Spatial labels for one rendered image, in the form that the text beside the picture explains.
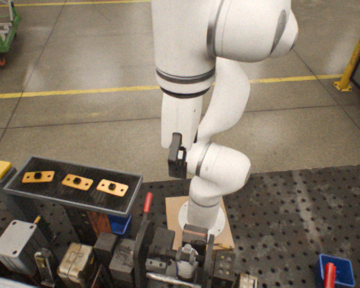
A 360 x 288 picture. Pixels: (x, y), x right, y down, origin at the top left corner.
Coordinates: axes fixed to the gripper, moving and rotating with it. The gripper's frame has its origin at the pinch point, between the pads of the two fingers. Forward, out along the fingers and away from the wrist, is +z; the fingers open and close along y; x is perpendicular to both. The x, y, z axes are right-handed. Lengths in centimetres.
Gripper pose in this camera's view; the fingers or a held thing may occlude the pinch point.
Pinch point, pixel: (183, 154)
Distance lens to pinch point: 53.0
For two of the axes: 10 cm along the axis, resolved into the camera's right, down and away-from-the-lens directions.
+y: -2.3, 6.9, -6.9
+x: 9.7, 1.6, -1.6
